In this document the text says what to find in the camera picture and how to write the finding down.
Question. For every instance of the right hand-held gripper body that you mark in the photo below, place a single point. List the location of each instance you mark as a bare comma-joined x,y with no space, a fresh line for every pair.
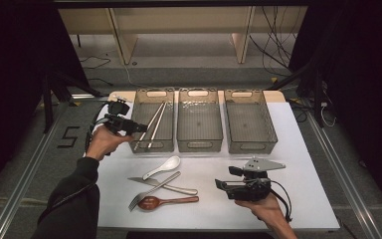
252,189

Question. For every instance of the person's left hand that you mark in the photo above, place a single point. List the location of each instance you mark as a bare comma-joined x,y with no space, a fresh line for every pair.
104,142

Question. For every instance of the clear brown plastic bin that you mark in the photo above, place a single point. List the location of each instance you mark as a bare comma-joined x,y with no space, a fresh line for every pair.
165,132
249,124
199,122

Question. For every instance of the beige wooden desk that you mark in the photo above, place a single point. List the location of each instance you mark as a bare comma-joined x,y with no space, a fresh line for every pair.
179,20

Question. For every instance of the metal table knife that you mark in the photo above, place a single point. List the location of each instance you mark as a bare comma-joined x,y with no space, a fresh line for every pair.
182,191

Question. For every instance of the metal fork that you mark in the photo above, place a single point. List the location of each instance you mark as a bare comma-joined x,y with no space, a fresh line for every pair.
136,201

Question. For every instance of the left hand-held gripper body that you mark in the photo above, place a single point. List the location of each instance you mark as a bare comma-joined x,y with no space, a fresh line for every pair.
119,126

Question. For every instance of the person's right hand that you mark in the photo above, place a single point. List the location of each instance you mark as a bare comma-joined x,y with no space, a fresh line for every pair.
268,210

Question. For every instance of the black tripod stand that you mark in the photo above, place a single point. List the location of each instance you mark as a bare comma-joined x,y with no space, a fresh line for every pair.
317,99
48,106

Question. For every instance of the brown wooden spoon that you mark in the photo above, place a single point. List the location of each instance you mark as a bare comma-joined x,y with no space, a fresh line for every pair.
149,203

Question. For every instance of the aluminium floor rail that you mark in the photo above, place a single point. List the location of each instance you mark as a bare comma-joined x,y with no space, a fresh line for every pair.
23,186
344,179

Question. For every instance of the white ceramic spoon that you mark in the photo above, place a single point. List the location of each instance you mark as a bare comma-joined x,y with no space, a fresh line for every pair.
170,163

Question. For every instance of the black curtain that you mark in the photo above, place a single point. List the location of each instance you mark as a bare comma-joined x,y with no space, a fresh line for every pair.
13,83
361,83

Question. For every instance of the white table cover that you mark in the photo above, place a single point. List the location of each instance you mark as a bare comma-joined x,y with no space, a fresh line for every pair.
295,149

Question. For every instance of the black frame bar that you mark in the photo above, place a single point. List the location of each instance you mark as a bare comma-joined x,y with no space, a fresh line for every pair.
179,3

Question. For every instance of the yellow floor tape piece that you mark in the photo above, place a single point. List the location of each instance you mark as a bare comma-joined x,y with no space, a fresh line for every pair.
273,80
75,104

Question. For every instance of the silver metal chopstick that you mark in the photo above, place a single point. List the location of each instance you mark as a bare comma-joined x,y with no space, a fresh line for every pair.
154,118
157,125

